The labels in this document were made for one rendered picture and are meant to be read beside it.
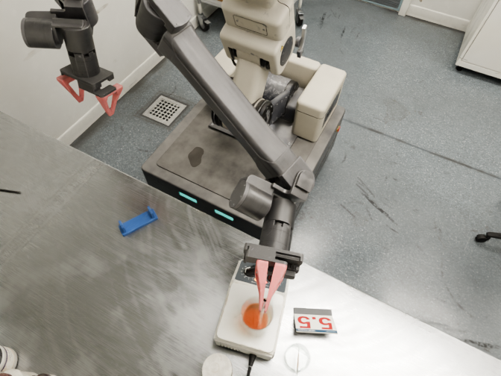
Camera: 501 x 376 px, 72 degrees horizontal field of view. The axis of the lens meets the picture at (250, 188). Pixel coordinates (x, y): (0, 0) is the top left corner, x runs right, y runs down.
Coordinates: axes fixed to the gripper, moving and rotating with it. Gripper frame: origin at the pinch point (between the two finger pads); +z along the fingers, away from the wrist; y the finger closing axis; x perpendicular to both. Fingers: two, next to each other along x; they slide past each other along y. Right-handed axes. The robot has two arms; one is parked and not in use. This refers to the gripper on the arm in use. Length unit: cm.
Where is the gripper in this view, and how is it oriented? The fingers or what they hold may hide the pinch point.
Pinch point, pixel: (263, 306)
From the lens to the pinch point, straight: 59.5
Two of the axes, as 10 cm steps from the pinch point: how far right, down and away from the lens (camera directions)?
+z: -2.0, 8.2, -5.4
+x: -0.3, 5.4, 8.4
